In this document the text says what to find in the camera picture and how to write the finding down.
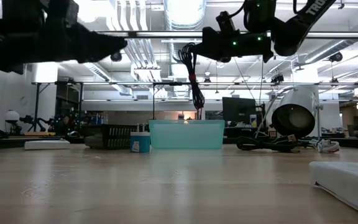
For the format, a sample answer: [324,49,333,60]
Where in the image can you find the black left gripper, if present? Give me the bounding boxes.
[1,0,129,75]

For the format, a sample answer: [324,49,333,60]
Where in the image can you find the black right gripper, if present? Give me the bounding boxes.
[193,27,275,63]

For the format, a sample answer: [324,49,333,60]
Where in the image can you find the black cable red tie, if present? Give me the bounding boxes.
[178,42,206,121]

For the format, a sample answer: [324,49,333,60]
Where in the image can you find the black mesh basket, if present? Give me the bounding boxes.
[83,124,140,151]

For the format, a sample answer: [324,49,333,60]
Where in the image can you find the small blue white charger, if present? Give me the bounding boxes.
[130,123,152,154]

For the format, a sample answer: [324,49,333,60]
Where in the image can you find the white printed box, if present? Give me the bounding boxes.
[24,139,71,151]

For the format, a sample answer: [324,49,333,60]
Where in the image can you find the black power cord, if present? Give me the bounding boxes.
[236,134,301,154]

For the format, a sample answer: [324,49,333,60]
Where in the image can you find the teal translucent plastic bin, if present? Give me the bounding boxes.
[149,119,226,150]

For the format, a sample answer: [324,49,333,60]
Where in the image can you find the dark shelf cabinet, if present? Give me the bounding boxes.
[56,83,83,125]

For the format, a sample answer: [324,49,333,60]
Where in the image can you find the blue storage box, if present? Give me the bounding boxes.
[88,113,108,125]

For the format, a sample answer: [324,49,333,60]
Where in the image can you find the black computer monitor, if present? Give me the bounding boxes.
[222,96,257,124]

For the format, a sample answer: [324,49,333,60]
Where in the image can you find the white globe lamp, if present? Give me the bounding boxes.
[4,110,21,134]

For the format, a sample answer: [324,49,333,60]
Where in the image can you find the white cylindrical lamp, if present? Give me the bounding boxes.
[270,85,324,147]

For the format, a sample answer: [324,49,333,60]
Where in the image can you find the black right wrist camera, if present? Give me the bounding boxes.
[215,11,241,32]

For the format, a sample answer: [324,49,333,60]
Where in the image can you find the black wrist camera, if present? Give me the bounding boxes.
[47,0,81,27]
[215,11,241,32]

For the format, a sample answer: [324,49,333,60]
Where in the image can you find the black background metal frame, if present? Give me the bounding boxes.
[31,80,358,134]

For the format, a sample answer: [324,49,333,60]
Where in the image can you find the silver ventilation duct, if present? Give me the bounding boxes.
[163,0,207,63]

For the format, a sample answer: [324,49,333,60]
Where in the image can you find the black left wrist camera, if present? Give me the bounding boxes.
[47,0,81,27]

